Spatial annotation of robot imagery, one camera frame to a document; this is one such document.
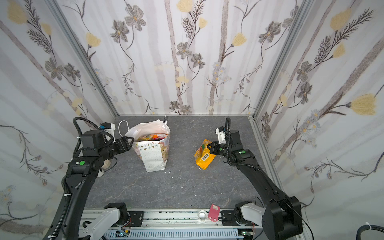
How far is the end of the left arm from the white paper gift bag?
0.23 ft

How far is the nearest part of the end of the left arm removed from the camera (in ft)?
1.91

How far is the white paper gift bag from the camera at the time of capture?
2.51ft
